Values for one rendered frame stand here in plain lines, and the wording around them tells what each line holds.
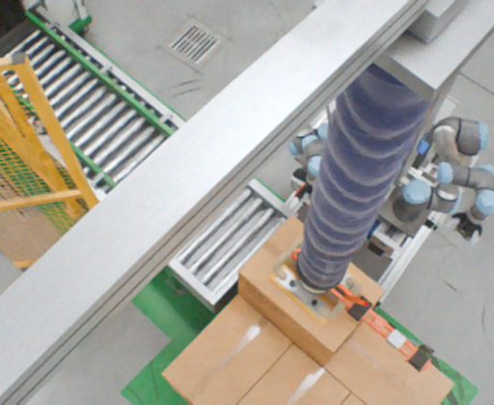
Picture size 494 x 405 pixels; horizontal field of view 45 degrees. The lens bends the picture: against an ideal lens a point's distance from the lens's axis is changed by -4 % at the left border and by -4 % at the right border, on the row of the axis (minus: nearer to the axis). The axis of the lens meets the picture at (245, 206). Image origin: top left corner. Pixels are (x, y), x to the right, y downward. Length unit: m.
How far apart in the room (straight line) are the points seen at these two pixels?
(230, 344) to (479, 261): 1.84
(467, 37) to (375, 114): 0.30
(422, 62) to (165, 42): 3.82
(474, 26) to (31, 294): 0.96
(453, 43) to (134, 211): 0.72
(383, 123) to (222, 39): 3.52
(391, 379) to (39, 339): 2.73
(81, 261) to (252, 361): 2.54
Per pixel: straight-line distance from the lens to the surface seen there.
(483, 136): 2.68
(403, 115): 1.45
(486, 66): 5.13
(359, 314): 2.84
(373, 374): 3.36
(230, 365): 3.30
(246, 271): 3.00
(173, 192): 0.84
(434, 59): 1.23
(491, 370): 4.15
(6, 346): 0.82
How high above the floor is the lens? 3.80
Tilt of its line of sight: 66 degrees down
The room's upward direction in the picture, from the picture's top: 1 degrees clockwise
